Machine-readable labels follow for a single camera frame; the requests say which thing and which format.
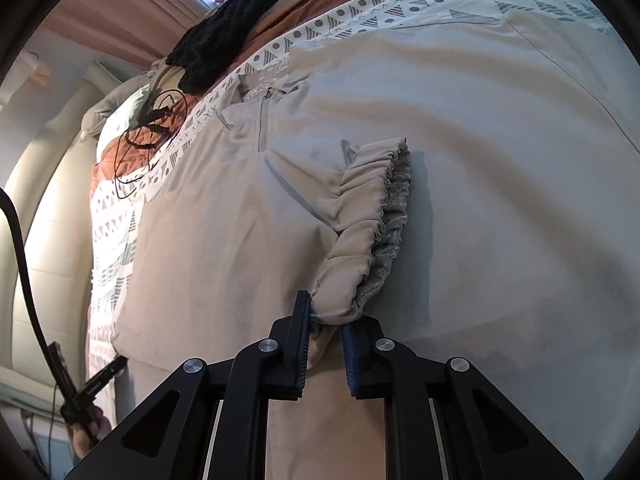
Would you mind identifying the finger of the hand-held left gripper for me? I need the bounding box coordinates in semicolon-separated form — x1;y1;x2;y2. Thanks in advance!
47;341;79;406
79;355;128;403

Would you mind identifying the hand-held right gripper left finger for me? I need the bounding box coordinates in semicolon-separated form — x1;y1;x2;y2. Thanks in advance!
64;290;313;480

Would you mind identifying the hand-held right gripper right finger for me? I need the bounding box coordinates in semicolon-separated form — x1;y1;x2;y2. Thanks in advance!
342;317;586;480

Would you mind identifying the beige jacket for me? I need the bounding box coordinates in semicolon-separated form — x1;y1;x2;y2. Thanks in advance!
112;10;640;480

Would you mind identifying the person's left hand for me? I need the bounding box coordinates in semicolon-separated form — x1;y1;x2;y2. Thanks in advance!
71;404;113;461

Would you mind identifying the patterned bed quilt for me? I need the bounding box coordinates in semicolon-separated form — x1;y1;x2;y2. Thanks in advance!
85;0;618;411

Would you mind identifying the cream padded headboard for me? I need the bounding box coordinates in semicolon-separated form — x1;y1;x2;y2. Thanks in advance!
0;62;126;411

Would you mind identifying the black knitted garment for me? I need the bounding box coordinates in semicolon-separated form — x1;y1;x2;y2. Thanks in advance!
166;0;318;96

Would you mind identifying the pink curtain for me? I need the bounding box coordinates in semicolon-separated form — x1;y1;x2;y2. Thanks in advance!
40;0;221;68

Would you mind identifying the black earphone cable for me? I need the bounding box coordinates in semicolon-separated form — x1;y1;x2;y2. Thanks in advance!
112;89;190;200

